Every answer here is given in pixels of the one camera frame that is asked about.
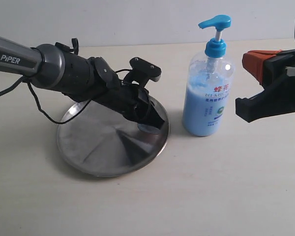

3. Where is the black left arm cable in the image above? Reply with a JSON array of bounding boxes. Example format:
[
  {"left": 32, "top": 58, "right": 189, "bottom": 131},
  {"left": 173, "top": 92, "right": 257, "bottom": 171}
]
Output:
[{"left": 0, "top": 76, "right": 89, "bottom": 124}]

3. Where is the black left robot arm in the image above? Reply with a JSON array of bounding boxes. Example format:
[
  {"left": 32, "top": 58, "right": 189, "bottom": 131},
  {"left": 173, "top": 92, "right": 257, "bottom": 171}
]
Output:
[{"left": 0, "top": 37, "right": 165, "bottom": 129}]

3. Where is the round steel plate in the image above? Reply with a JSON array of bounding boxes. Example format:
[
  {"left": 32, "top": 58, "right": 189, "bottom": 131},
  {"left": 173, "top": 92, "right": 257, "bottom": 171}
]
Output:
[{"left": 57, "top": 98, "right": 170, "bottom": 177}]

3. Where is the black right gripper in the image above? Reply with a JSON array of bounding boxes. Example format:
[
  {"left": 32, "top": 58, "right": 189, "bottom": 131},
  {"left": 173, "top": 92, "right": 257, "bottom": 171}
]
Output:
[{"left": 235, "top": 49, "right": 295, "bottom": 122}]

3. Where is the blue pump lotion bottle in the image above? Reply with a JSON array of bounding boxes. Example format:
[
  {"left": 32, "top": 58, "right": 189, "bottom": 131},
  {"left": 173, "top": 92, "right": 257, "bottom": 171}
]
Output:
[{"left": 182, "top": 15, "right": 235, "bottom": 137}]

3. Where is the blue soap blob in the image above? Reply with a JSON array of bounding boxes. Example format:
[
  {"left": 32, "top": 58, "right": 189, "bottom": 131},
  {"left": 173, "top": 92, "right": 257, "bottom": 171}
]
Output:
[{"left": 137, "top": 124, "right": 161, "bottom": 135}]

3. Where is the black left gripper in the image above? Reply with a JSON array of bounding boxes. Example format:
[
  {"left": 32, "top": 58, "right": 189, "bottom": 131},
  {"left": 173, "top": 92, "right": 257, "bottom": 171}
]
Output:
[{"left": 121, "top": 85, "right": 165, "bottom": 130}]

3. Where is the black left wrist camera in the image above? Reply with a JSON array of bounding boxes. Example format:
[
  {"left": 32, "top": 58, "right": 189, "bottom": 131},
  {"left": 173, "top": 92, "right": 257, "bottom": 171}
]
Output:
[{"left": 123, "top": 57, "right": 162, "bottom": 88}]

